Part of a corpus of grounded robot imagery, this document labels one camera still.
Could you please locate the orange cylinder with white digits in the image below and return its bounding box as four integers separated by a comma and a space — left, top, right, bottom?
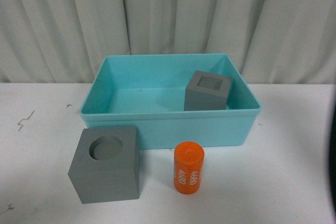
174, 141, 205, 195

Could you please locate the light blue plastic box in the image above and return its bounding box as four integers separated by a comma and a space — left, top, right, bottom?
80, 54, 261, 150

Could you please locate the dark object at right edge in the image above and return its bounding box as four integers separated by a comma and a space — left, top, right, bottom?
328, 99, 335, 207

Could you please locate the white pleated curtain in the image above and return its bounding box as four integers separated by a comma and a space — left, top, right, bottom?
1, 0, 335, 84

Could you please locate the gray cube with square hole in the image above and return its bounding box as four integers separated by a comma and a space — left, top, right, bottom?
184, 71, 232, 111

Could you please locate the gray cube with round hole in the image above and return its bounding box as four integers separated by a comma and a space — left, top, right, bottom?
68, 125, 140, 204

